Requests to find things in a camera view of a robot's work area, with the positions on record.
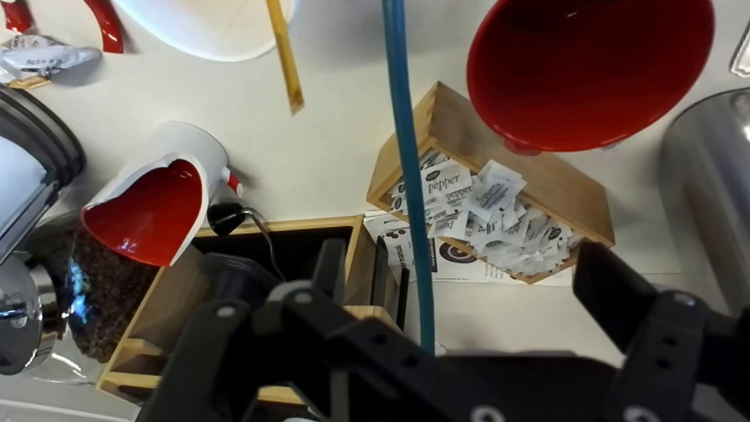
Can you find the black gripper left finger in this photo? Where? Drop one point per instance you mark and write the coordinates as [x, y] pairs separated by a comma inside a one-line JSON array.
[[343, 366]]

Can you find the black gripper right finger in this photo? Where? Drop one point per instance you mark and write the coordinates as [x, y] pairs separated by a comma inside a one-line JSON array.
[[664, 351]]

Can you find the yellow wooden stick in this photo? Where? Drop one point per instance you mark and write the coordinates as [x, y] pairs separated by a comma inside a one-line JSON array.
[[286, 62]]

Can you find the heart-shaped white red mug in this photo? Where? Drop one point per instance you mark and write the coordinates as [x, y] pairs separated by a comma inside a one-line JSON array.
[[152, 211]]

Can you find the silver metal bin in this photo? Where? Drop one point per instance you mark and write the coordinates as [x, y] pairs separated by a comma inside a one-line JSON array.
[[705, 194]]

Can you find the wooden organiser shelf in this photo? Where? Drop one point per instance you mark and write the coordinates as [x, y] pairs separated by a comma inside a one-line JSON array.
[[166, 311]]

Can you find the wooden box of sachets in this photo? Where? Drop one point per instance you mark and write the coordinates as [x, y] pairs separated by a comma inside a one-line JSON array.
[[564, 188]]

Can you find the coffee bean container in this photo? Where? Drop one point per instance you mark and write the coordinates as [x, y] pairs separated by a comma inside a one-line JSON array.
[[108, 295]]

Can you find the red bowl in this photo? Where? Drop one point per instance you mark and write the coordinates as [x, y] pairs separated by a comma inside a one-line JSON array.
[[587, 71]]

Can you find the chrome metal part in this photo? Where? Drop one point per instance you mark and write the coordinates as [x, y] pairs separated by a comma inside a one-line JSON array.
[[25, 311]]

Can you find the grey coffee machine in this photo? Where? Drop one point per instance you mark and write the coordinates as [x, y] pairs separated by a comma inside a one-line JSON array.
[[30, 172]]

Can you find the red and white figurine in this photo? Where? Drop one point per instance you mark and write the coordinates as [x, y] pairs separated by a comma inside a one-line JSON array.
[[108, 26]]

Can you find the crumpled silver foil packet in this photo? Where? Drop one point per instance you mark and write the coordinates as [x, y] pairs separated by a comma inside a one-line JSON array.
[[42, 59]]

